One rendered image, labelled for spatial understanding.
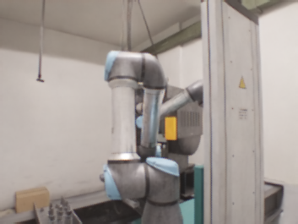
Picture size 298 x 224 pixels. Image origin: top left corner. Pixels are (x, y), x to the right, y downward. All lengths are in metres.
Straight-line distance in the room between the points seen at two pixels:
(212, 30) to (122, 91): 0.37
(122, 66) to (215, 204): 0.56
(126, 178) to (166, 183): 0.14
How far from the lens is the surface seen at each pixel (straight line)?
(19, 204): 3.34
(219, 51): 0.69
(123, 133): 0.66
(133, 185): 0.65
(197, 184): 0.72
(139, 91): 1.73
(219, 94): 0.66
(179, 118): 1.41
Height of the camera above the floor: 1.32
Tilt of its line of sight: 3 degrees up
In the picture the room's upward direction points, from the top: straight up
